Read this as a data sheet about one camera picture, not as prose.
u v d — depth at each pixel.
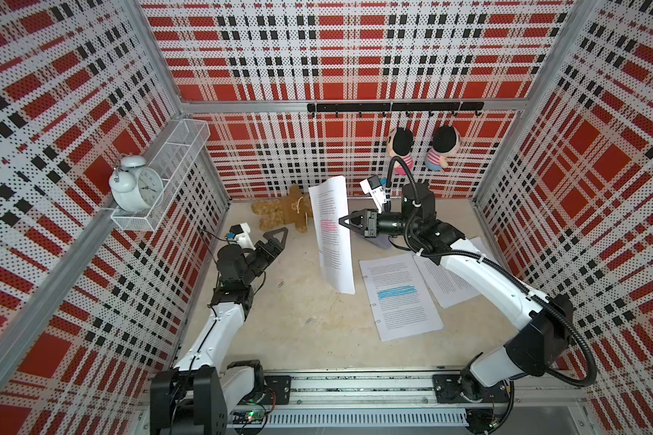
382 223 0.62
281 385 0.76
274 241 0.71
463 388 0.66
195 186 1.02
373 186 0.62
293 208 1.08
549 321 0.42
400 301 0.91
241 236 0.73
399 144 0.95
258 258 0.71
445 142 0.98
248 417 0.69
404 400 0.75
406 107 0.90
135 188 0.60
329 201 0.68
